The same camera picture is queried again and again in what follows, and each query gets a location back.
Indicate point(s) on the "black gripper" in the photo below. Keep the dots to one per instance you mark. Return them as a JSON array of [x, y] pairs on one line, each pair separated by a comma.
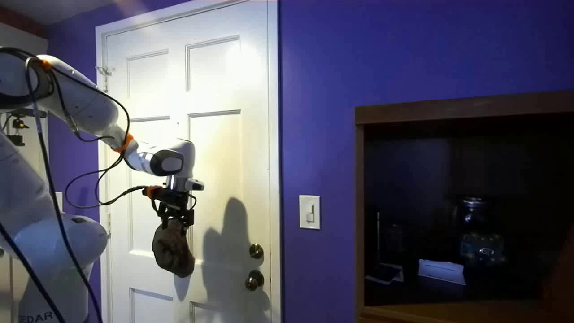
[[171, 205]]

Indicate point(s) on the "dark grey cap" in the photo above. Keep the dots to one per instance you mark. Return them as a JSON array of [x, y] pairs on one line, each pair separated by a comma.
[[171, 250]]

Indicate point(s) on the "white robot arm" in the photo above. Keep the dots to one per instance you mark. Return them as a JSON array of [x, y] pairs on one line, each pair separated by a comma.
[[60, 250]]

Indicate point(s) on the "round brass door knob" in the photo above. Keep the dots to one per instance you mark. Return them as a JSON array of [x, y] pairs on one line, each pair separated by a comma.
[[256, 280]]

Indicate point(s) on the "white panel door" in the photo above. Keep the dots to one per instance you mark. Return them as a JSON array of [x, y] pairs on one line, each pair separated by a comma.
[[205, 70]]

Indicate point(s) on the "white box in cabinet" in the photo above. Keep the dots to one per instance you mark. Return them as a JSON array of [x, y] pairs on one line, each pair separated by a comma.
[[444, 271]]

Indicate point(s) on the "dark wooden cabinet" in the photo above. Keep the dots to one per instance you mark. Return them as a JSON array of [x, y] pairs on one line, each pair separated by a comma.
[[413, 165]]

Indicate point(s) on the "glass jar in cabinet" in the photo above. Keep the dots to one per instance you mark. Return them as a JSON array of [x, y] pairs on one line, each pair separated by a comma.
[[480, 242]]

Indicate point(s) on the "round deadbolt lock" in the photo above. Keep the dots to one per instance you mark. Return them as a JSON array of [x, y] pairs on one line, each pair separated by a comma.
[[256, 251]]

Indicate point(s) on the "white wall light switch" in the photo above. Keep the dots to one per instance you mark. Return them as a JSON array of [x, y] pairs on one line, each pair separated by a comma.
[[309, 212]]

